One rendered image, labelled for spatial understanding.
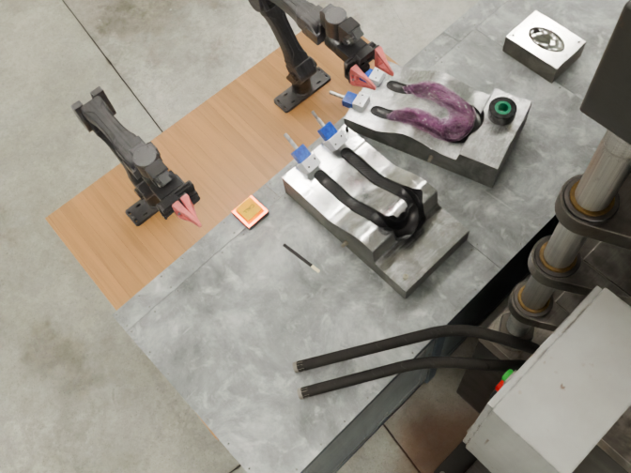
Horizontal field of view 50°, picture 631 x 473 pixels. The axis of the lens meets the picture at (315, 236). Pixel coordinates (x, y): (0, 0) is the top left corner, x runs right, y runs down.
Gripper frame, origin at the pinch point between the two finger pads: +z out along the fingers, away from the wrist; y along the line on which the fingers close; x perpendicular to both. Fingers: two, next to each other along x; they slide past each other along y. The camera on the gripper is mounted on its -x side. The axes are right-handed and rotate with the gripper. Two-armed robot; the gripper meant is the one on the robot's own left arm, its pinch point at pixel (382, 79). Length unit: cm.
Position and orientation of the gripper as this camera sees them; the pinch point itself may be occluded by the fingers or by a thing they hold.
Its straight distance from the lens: 179.3
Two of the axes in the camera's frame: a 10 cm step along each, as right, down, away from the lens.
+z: 6.6, 6.7, -3.5
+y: 7.5, -6.2, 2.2
